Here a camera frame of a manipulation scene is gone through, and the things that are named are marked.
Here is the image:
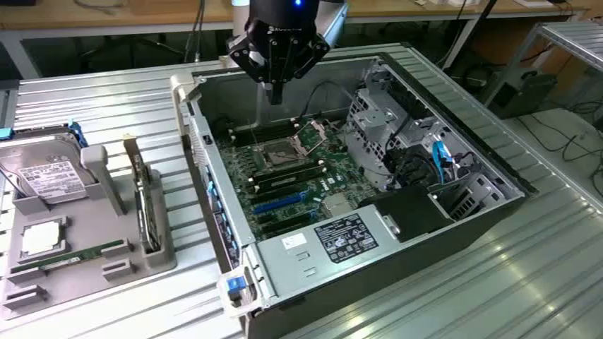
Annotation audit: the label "black curved wire in case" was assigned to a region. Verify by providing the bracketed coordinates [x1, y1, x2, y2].
[303, 80, 355, 119]

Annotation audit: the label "black cables on white table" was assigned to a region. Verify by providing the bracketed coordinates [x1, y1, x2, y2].
[518, 102, 603, 167]

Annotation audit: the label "wooden desk with grey frame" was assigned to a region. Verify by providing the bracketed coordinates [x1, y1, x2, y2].
[0, 0, 590, 81]

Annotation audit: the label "blue plastic disk caddy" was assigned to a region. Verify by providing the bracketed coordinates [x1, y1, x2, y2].
[0, 119, 91, 149]

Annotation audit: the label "black RAM slots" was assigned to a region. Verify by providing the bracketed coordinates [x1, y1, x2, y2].
[228, 121, 303, 148]

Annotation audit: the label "blue data wire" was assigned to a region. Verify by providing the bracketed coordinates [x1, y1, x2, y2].
[431, 140, 454, 186]

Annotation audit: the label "metal socket cover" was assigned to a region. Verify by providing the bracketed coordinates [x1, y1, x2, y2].
[291, 119, 331, 149]

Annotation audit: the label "grey parts rack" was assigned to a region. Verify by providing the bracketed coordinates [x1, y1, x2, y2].
[0, 143, 177, 321]

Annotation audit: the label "silver CPU chip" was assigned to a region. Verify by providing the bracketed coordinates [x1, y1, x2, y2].
[21, 222, 65, 255]

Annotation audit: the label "black box device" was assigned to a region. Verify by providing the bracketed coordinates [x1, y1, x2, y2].
[490, 70, 560, 119]

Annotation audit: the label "open black PC case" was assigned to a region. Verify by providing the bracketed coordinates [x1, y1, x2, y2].
[168, 52, 538, 339]

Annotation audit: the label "metal slat table frame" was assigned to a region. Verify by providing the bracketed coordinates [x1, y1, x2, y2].
[512, 21, 603, 107]

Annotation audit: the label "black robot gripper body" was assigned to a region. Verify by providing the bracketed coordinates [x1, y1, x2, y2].
[245, 0, 323, 43]

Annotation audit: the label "grey power supply unit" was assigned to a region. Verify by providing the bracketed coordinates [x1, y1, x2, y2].
[244, 203, 401, 301]

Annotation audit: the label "grey hanging cable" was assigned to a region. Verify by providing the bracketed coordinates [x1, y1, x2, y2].
[191, 0, 208, 61]

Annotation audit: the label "black expansion slot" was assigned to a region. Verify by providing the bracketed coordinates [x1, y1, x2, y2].
[257, 211, 323, 234]

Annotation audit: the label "silver chipset heatsink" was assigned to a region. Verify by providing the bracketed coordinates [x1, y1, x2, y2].
[323, 196, 357, 216]

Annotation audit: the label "CPU socket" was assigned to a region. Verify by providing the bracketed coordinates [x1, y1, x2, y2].
[261, 141, 303, 167]

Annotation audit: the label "blue expansion slot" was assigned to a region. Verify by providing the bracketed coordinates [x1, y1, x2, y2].
[252, 195, 312, 215]

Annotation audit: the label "hard disk with white label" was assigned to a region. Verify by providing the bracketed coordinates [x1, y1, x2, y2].
[0, 136, 91, 206]

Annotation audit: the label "black hanging cable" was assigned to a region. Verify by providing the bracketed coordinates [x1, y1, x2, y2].
[441, 0, 470, 70]

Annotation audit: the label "green RAM stick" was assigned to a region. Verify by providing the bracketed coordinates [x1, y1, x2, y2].
[9, 239, 124, 275]

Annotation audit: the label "silver metal drive cage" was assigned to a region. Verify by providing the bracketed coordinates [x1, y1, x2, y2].
[345, 88, 425, 188]

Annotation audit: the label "black wire bundle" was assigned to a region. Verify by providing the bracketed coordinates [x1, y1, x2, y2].
[388, 144, 437, 188]

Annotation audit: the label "graphics card with metal bracket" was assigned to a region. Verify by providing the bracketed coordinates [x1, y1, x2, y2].
[121, 133, 161, 254]

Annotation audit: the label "grey cable on desk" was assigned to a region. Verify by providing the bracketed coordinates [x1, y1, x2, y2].
[73, 0, 129, 16]

